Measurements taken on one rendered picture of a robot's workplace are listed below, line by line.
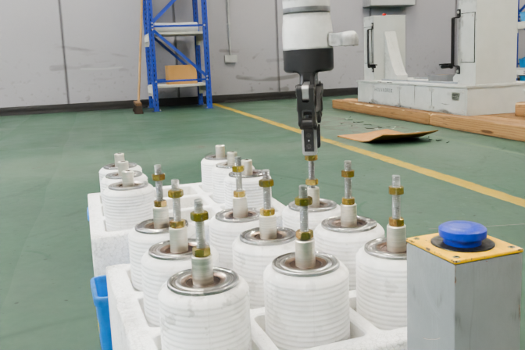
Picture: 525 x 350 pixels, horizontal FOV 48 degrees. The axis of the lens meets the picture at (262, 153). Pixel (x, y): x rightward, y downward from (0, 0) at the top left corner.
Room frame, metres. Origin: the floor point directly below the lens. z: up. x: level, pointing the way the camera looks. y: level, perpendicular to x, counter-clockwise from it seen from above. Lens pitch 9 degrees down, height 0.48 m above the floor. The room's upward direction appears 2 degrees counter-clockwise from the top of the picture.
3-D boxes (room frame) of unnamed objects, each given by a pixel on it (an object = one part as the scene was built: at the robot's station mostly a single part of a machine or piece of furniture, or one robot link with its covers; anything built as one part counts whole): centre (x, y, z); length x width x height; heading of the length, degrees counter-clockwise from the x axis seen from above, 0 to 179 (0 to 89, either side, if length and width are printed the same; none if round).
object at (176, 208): (0.71, 0.11, 0.30); 0.01 x 0.01 x 0.08
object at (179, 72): (6.43, 0.84, 0.36); 0.31 x 0.25 x 0.20; 105
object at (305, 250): (0.64, -0.04, 0.26); 0.02 x 0.02 x 0.03
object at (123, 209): (1.11, 0.26, 0.16); 0.10 x 0.10 x 0.18
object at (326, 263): (0.64, -0.04, 0.25); 0.08 x 0.08 x 0.01
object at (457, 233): (0.50, -0.17, 0.32); 0.04 x 0.04 x 0.02
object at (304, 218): (0.64, -0.04, 0.30); 0.01 x 0.01 x 0.08
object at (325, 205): (0.90, -0.07, 0.25); 0.08 x 0.08 x 0.01
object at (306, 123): (0.85, -0.07, 0.37); 0.03 x 0.01 x 0.05; 170
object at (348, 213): (0.79, -0.11, 0.26); 0.02 x 0.02 x 0.03
